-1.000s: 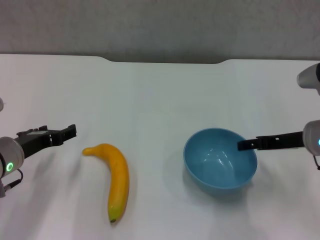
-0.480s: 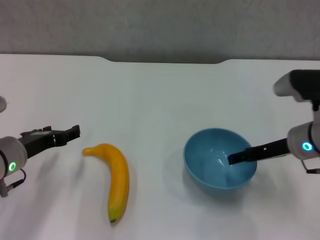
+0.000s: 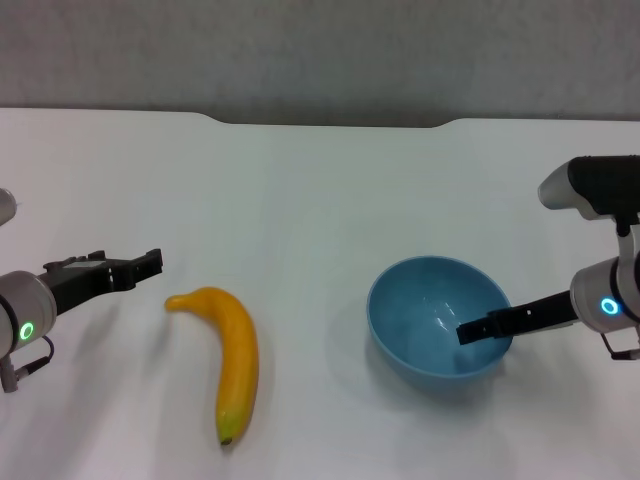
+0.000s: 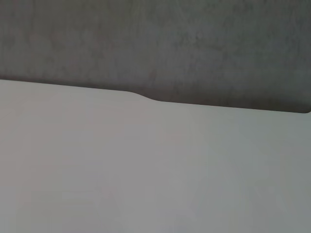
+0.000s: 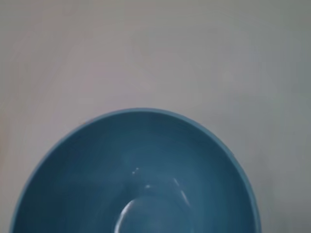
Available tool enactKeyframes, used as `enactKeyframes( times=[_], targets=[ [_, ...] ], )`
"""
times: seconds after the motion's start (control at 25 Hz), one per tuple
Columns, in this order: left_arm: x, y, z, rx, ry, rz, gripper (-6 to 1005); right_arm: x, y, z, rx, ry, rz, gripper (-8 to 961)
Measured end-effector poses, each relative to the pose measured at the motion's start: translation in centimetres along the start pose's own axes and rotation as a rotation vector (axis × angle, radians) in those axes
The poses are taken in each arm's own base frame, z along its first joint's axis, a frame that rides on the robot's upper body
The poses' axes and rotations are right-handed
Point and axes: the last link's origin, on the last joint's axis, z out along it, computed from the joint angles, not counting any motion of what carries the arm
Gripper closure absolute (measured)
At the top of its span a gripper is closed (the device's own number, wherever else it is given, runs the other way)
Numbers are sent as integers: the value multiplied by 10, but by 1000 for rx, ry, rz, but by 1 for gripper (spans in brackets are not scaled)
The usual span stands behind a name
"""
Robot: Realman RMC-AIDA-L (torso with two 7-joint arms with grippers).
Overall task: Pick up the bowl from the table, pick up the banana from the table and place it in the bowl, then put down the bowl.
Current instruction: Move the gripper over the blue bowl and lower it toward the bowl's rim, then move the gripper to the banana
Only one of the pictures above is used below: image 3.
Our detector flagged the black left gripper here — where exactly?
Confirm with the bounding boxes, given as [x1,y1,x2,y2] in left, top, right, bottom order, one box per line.
[41,247,165,317]

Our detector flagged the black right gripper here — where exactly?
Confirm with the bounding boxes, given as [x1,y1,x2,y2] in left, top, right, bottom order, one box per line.
[456,290,574,347]

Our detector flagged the blue plastic bowl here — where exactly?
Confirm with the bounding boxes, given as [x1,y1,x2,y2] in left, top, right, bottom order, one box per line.
[366,255,514,392]

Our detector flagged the yellow banana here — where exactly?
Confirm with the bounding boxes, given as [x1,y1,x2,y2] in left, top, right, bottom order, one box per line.
[165,286,260,447]

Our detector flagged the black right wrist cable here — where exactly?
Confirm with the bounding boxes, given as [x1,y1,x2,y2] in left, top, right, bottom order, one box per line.
[599,330,640,362]

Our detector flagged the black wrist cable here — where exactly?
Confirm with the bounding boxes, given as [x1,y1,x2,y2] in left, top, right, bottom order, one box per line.
[0,336,55,394]
[599,330,640,362]

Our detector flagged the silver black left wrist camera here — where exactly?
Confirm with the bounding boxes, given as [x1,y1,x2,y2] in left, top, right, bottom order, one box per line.
[0,188,17,227]

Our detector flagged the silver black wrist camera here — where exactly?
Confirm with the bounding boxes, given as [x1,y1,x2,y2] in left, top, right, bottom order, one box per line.
[537,155,640,261]
[0,188,17,227]

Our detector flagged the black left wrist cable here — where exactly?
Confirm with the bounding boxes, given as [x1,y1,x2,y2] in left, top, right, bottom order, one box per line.
[0,336,55,394]

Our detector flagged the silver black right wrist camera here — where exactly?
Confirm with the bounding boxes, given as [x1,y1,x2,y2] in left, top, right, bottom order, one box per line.
[537,155,640,261]

